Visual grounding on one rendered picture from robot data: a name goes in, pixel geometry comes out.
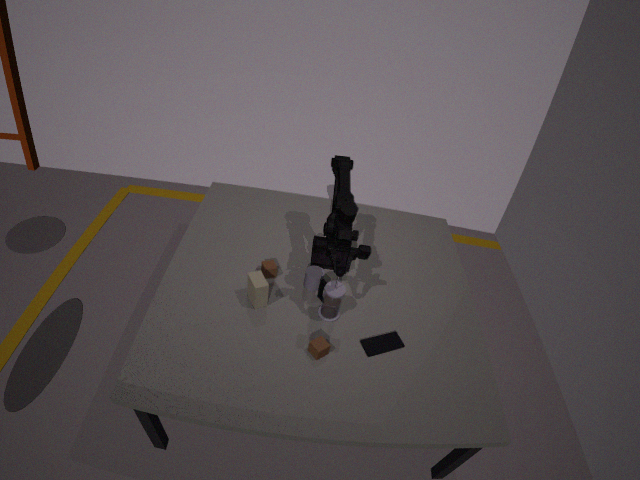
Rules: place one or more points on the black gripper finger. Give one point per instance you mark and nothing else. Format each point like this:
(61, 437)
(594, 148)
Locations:
(352, 256)
(331, 254)

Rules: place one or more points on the glass french press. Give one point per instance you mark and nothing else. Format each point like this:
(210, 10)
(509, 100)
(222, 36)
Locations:
(332, 299)

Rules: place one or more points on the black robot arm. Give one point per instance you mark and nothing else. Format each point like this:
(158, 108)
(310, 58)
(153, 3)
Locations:
(344, 209)

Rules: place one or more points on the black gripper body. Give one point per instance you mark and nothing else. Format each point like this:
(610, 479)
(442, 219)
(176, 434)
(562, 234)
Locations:
(321, 245)

